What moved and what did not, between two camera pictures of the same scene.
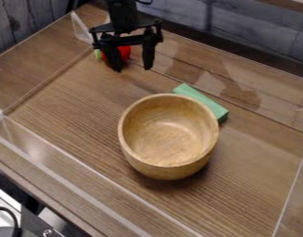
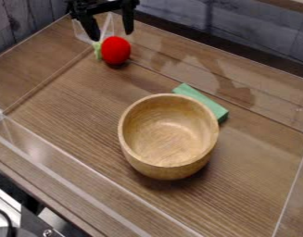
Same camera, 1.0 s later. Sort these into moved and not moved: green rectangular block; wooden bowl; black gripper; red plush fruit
Moved: black gripper
Not moved: red plush fruit; wooden bowl; green rectangular block
